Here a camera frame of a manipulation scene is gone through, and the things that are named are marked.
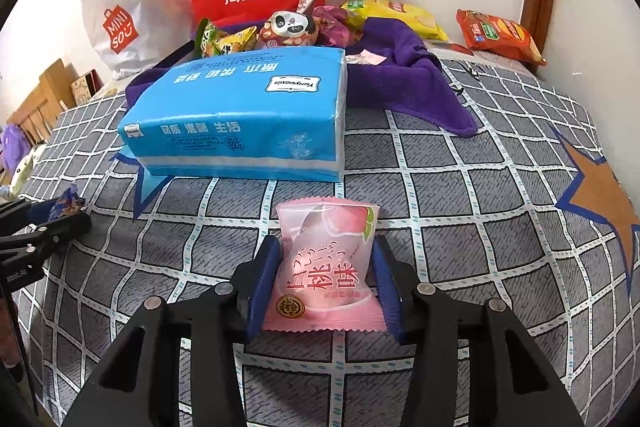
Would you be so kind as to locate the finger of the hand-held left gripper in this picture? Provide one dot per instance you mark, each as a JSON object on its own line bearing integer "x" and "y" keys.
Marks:
{"x": 65, "y": 227}
{"x": 40, "y": 212}

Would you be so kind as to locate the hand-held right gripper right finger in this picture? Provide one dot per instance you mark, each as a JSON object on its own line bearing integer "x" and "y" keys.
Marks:
{"x": 387, "y": 287}

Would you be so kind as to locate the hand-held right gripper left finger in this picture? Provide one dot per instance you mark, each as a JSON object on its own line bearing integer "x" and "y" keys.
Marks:
{"x": 265, "y": 282}

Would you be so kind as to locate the blue cookie packet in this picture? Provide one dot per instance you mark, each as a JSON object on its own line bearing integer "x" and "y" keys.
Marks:
{"x": 67, "y": 202}

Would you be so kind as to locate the pale pink peach snack packet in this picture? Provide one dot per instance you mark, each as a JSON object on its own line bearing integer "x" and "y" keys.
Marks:
{"x": 325, "y": 267}

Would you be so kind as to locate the green snack packet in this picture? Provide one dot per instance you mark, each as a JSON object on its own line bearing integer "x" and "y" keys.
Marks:
{"x": 210, "y": 39}

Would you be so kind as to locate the yellow rice cracker packet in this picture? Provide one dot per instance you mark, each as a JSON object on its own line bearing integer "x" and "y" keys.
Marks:
{"x": 240, "y": 39}

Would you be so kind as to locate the round panda snack packet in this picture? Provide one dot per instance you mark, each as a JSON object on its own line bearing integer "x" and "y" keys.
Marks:
{"x": 287, "y": 29}

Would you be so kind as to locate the magenta snack pouch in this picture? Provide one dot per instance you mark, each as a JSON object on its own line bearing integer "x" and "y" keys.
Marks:
{"x": 337, "y": 29}

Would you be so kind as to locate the white floral cloth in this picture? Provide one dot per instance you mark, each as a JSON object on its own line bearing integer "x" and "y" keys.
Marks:
{"x": 27, "y": 167}

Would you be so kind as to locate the purple plastic bag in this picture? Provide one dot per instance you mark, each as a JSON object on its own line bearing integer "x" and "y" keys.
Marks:
{"x": 15, "y": 147}

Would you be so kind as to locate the wooden headboard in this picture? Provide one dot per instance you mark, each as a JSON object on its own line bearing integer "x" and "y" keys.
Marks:
{"x": 45, "y": 102}

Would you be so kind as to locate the grey checked bedsheet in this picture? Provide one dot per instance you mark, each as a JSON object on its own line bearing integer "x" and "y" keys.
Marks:
{"x": 450, "y": 182}

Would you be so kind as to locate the blue tissue pack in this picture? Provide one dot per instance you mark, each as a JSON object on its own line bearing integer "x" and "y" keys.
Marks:
{"x": 225, "y": 107}

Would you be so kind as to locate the purple towel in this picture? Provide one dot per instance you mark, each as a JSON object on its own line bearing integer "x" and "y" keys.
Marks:
{"x": 400, "y": 72}

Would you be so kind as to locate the pale pink flat packet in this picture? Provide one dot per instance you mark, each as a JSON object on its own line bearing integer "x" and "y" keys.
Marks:
{"x": 365, "y": 58}

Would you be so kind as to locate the white plastic bag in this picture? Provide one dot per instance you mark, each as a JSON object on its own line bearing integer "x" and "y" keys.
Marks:
{"x": 145, "y": 7}

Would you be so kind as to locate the yellow chips bag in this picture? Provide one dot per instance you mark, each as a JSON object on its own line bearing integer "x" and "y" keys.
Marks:
{"x": 400, "y": 14}

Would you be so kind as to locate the orange chips bag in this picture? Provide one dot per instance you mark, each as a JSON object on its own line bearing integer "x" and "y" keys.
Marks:
{"x": 495, "y": 34}

